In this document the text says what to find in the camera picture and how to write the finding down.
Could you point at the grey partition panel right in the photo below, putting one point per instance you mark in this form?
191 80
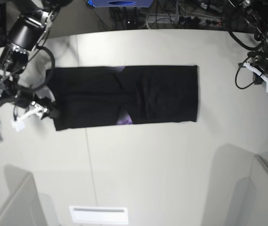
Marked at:
249 203

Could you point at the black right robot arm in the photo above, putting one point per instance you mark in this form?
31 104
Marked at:
30 28

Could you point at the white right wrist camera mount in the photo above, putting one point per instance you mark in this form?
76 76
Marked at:
18 122

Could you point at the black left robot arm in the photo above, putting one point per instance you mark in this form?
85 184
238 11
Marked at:
255 13

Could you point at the grey partition panel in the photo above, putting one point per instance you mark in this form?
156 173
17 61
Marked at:
24 205
249 203

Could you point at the black T-shirt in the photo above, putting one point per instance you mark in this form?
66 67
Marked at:
105 96

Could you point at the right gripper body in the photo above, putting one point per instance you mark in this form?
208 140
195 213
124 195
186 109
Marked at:
13 61

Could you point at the blue device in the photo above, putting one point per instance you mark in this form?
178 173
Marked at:
120 3

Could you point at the white paper label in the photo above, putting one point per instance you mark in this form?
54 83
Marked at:
99 215

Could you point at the grey partition panel left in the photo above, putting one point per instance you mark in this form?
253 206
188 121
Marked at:
24 205

